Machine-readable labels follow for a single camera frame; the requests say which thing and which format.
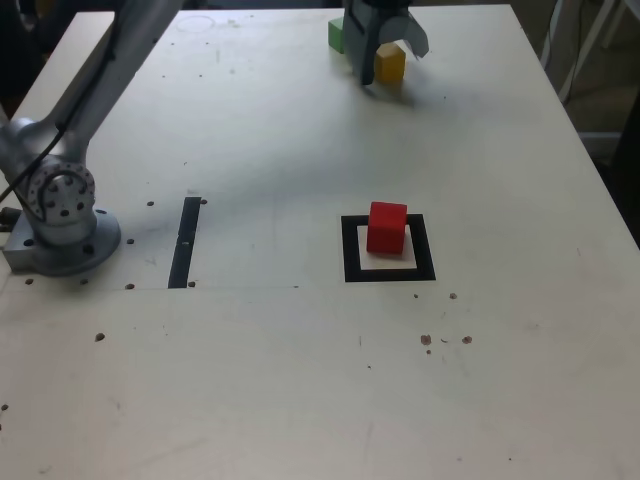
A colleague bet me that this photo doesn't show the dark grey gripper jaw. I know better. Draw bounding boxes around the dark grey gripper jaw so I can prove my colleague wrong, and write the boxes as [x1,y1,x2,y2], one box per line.
[343,0,384,87]

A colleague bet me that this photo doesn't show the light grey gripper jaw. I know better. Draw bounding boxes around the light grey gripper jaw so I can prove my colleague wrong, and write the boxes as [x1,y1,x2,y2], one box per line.
[378,2,431,63]

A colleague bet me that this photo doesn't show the green cube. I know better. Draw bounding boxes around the green cube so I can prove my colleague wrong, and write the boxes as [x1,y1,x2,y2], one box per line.
[327,18,349,54]

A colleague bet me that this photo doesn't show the yellow cube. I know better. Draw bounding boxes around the yellow cube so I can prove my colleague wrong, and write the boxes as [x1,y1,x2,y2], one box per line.
[373,42,407,85]

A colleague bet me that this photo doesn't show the red cube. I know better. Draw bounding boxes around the red cube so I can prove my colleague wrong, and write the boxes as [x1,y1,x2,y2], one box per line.
[366,201,409,256]

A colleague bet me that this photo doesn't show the black tape square outline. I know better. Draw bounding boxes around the black tape square outline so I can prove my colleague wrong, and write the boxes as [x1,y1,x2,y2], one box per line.
[340,213,437,284]

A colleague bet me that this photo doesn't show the dark brown furniture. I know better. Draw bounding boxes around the dark brown furniture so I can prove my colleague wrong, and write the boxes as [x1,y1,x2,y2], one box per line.
[599,82,640,236]

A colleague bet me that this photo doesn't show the black tape strip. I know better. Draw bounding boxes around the black tape strip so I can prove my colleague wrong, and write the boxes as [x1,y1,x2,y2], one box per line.
[167,196,202,290]

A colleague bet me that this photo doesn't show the white metal frame legs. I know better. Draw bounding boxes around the white metal frame legs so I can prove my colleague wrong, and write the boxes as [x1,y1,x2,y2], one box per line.
[539,0,640,104]

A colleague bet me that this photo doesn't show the white rail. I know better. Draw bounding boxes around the white rail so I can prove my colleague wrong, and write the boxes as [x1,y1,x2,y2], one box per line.
[577,130,626,161]

